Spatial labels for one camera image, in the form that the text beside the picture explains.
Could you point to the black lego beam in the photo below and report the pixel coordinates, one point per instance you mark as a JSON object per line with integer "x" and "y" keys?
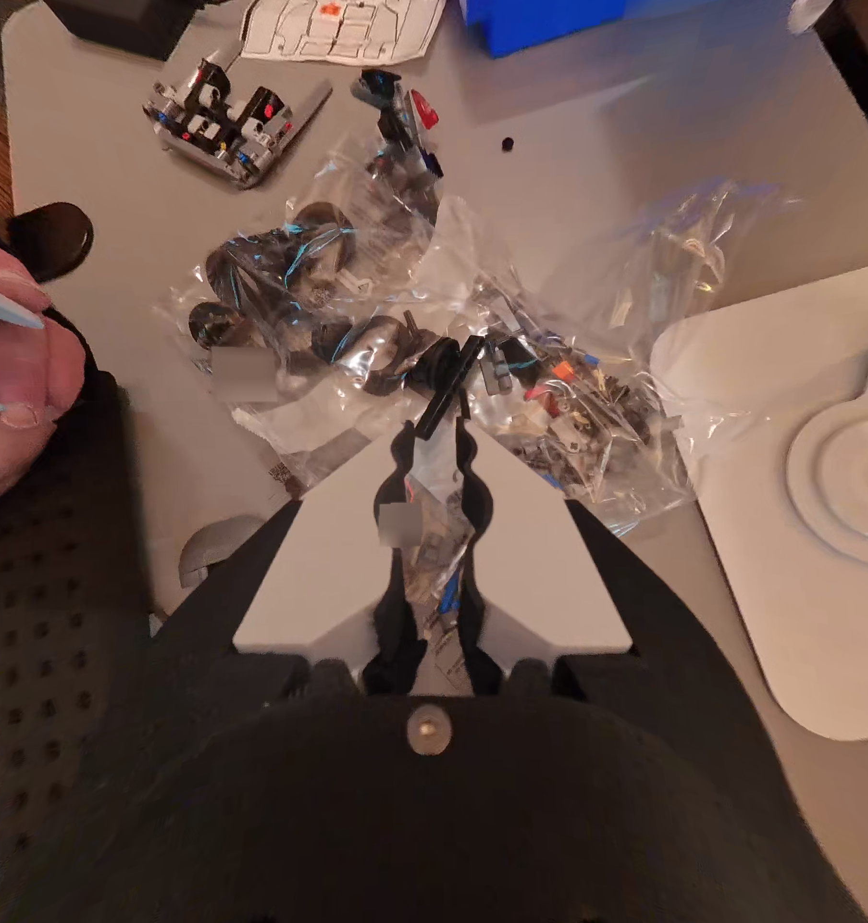
{"x": 441, "y": 404}

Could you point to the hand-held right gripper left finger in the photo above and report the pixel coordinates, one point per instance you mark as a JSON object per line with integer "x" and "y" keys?
{"x": 311, "y": 577}

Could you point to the grey black lego subassembly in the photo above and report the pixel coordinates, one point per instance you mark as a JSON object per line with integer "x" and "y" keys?
{"x": 210, "y": 122}

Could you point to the grey curved lego panel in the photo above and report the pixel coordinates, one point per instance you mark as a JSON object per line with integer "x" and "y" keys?
{"x": 210, "y": 548}

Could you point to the clear bag of lego tyres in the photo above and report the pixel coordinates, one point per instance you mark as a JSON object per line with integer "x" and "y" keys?
{"x": 261, "y": 267}

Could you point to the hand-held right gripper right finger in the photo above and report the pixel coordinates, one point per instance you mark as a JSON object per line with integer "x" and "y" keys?
{"x": 549, "y": 577}

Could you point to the white book stand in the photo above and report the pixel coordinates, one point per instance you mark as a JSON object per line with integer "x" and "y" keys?
{"x": 765, "y": 577}

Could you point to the blue plastic bin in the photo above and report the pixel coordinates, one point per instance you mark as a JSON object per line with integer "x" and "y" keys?
{"x": 535, "y": 25}

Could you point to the white sticker sheet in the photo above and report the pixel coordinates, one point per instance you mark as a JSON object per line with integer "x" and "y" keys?
{"x": 347, "y": 36}

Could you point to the black box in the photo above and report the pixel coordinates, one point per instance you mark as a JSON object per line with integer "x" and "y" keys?
{"x": 131, "y": 25}

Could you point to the person's left hand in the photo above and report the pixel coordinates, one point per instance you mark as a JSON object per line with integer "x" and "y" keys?
{"x": 16, "y": 360}

